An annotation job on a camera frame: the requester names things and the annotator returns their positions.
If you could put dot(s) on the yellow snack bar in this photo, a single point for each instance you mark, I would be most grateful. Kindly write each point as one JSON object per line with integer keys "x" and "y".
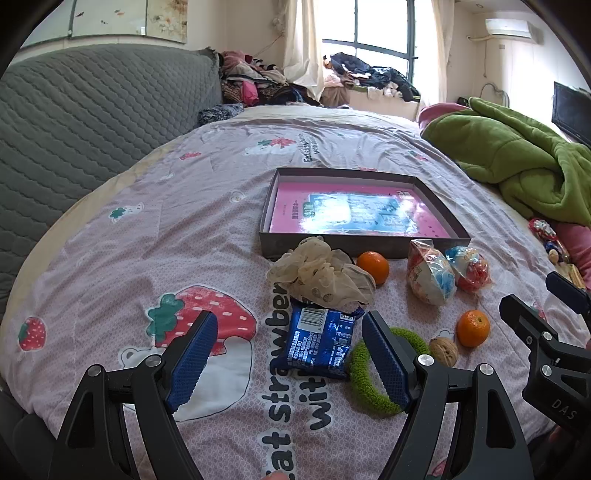
{"x": 577, "y": 277}

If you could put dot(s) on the pink shallow box tray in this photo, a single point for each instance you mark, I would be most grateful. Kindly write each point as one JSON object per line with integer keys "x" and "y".
{"x": 323, "y": 247}

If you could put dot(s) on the red silver candy wrapper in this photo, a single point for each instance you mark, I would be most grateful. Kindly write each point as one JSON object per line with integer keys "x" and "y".
{"x": 542, "y": 229}

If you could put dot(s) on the orange mandarin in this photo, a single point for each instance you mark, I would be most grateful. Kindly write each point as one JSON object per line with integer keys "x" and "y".
{"x": 373, "y": 267}
{"x": 473, "y": 328}

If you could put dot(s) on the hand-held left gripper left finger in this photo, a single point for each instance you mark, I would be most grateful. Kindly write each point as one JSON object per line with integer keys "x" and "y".
{"x": 194, "y": 362}

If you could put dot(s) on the pink pillow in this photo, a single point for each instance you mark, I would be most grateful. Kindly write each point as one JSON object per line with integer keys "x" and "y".
{"x": 438, "y": 113}

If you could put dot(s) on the red blue toy egg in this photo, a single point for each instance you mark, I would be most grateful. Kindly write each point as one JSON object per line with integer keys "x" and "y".
{"x": 468, "y": 270}

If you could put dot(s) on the cream curtain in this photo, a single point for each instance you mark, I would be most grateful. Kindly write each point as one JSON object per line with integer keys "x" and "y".
{"x": 302, "y": 46}
{"x": 442, "y": 50}

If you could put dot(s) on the pile of clothes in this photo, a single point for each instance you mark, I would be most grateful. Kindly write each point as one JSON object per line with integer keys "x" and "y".
{"x": 258, "y": 83}

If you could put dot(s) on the brown walnut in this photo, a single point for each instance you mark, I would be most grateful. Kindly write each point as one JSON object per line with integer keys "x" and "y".
{"x": 444, "y": 351}

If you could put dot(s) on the blue candy packet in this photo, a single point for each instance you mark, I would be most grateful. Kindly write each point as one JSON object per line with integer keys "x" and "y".
{"x": 556, "y": 251}

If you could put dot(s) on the cream scrunchie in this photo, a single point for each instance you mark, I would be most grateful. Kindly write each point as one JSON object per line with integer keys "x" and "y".
{"x": 314, "y": 272}

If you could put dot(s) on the black television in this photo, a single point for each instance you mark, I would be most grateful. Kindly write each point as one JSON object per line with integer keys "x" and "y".
{"x": 572, "y": 113}

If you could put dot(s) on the grey quilted headboard cover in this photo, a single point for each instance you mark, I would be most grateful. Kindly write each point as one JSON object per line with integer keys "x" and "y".
{"x": 92, "y": 115}

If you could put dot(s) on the dark clothes on windowsill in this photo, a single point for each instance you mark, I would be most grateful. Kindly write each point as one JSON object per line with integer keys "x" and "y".
{"x": 369, "y": 74}

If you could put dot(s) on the white blue toy egg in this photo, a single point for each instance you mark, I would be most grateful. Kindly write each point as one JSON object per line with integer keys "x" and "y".
{"x": 431, "y": 277}

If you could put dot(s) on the floral wall painting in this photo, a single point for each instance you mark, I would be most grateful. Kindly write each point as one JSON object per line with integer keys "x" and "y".
{"x": 115, "y": 18}

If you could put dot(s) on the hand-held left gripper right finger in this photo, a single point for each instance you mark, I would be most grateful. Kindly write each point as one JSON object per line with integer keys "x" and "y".
{"x": 387, "y": 362}

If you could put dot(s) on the dark patterned cloth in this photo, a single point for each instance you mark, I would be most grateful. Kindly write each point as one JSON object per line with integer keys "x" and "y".
{"x": 219, "y": 113}

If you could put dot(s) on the green fleece blanket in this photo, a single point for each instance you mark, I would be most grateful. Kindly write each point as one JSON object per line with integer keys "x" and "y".
{"x": 508, "y": 152}

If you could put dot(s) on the window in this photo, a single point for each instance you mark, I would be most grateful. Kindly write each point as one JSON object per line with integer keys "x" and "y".
{"x": 383, "y": 23}

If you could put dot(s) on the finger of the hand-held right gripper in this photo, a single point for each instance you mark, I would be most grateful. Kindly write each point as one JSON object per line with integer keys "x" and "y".
{"x": 568, "y": 290}
{"x": 524, "y": 318}

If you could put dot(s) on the white air conditioner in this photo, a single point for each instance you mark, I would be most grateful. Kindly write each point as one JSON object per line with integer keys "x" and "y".
{"x": 512, "y": 30}

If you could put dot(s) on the blue snack packet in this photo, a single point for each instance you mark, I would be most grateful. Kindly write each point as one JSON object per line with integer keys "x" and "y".
{"x": 318, "y": 341}

